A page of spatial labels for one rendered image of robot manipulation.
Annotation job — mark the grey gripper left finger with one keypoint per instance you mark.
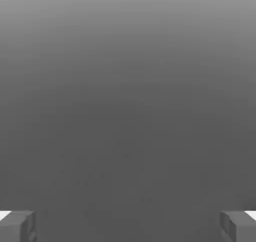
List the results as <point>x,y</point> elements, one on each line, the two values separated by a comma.
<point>16,227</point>

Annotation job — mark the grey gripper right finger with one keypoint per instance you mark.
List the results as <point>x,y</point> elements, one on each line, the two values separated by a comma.
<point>240,227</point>

